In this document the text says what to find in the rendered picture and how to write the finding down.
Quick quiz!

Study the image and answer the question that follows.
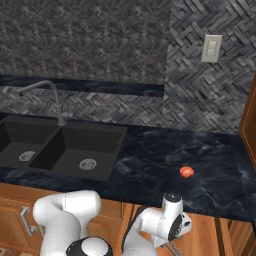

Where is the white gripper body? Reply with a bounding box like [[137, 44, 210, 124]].
[[150, 233, 174, 249]]

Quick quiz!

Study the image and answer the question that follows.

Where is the brown wooden drawer front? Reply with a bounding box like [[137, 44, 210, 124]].
[[132, 203, 222, 256]]

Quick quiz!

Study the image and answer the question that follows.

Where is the brown wooden panel under sink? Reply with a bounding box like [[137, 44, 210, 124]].
[[87, 199, 125, 256]]

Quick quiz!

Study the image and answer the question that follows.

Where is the small red tomato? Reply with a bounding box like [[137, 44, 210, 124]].
[[179, 165, 195, 179]]

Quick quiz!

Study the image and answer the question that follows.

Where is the narrow brown wooden cupboard front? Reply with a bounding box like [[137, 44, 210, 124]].
[[220, 218, 256, 256]]

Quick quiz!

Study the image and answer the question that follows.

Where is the black double sink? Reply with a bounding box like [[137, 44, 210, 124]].
[[0, 113, 129, 183]]

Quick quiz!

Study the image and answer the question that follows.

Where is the brown wooden cupboard door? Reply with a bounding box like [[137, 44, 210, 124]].
[[0, 196, 45, 255]]

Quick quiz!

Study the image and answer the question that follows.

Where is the grey metal tap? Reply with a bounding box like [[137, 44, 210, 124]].
[[17, 79, 74, 127]]

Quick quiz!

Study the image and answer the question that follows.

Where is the grey metal drawer handle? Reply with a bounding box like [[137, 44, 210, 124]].
[[161, 241, 183, 256]]

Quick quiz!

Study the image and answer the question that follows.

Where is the grey metal cupboard handle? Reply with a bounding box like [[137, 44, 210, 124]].
[[20, 206, 38, 236]]

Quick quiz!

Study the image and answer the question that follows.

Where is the pale wall socket plate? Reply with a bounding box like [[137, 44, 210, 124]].
[[200, 34, 223, 64]]

